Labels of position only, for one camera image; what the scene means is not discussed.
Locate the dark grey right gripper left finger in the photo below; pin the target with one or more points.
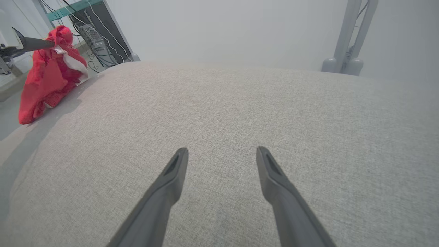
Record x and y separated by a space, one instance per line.
154 206

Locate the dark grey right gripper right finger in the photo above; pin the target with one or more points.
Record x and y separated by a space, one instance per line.
291 212

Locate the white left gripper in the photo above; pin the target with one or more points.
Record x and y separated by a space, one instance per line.
7 39

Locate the red garment with white trim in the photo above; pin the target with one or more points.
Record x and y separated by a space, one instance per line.
44 82

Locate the teal edged desk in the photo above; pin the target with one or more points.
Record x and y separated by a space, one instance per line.
68 8

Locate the grey vented metal box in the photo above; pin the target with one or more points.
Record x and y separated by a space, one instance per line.
91 34

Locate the grey partition end post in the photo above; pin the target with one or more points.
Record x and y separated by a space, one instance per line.
134 57

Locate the grey metal partition post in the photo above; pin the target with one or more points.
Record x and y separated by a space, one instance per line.
346 34
368 20

